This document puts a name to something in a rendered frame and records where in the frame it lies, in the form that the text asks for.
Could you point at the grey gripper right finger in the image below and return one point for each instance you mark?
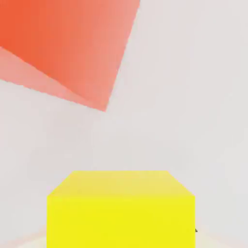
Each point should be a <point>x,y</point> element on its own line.
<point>200,242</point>

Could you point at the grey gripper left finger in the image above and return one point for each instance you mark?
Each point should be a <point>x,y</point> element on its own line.
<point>39,243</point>

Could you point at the small yellow cube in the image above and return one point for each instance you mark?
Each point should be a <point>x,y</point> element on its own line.
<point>120,219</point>

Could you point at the large orange box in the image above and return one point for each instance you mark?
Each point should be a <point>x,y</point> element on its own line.
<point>64,42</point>

